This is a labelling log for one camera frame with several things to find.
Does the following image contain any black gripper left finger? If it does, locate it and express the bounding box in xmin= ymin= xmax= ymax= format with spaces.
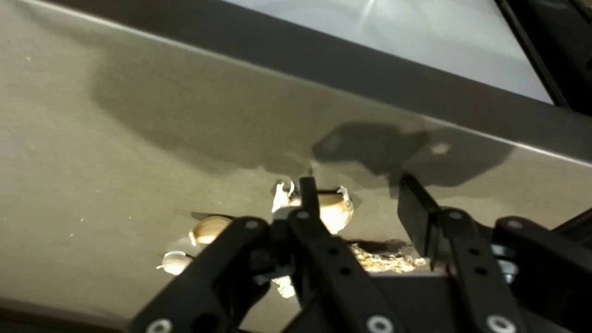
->
xmin=126 ymin=175 xmax=409 ymax=333

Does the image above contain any flat tan crumpled paper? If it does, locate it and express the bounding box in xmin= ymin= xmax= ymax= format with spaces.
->
xmin=350 ymin=238 xmax=431 ymax=277

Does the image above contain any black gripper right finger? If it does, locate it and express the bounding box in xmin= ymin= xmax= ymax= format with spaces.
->
xmin=396 ymin=172 xmax=592 ymax=333

